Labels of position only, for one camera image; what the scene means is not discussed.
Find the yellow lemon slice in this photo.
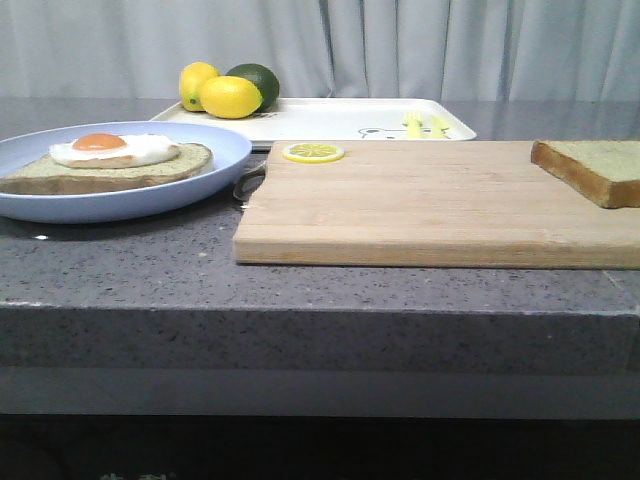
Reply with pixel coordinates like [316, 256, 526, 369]
[282, 143, 345, 163]

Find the green lime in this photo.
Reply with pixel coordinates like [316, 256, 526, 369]
[227, 63, 280, 113]

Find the fried egg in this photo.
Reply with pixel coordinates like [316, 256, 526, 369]
[49, 132, 180, 169]

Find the white bear print tray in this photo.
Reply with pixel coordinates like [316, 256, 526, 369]
[153, 97, 476, 151]

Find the light blue round plate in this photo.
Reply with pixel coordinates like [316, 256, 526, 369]
[1, 121, 252, 224]

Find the metal cutting board handle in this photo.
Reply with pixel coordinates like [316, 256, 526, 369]
[233, 163, 267, 202]

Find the yellow plastic fork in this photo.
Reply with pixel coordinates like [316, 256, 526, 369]
[403, 110, 424, 139]

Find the wooden cutting board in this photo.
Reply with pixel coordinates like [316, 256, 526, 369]
[233, 141, 639, 268]

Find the grey curtain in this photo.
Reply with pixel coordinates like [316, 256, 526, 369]
[1, 1, 639, 101]

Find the back yellow lemon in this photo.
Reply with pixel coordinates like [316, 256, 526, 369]
[179, 61, 220, 112]

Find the yellow plastic knife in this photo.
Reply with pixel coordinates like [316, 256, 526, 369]
[429, 115, 450, 139]

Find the bread slice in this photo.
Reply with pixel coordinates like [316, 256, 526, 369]
[530, 140, 639, 209]
[1, 143, 214, 195]

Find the front yellow lemon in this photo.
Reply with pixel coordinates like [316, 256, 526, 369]
[199, 76, 263, 119]

